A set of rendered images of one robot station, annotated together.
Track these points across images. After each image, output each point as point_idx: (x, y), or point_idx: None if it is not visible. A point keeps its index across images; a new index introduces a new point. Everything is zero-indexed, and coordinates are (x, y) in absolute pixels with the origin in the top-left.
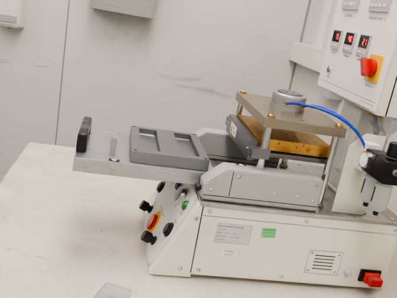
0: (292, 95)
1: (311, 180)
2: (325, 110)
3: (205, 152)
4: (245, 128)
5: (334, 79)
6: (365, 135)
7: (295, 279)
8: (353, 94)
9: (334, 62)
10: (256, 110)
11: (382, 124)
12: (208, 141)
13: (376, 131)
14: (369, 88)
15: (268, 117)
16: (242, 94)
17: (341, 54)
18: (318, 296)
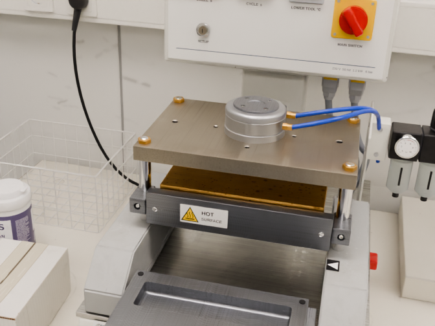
0: (278, 108)
1: (368, 212)
2: (363, 111)
3: (263, 291)
4: (251, 203)
5: (228, 44)
6: (373, 114)
7: None
8: (306, 61)
9: (215, 16)
10: (298, 168)
11: (364, 87)
12: (137, 262)
13: (333, 97)
14: (352, 49)
15: (356, 173)
16: (163, 147)
17: (235, 2)
18: (369, 325)
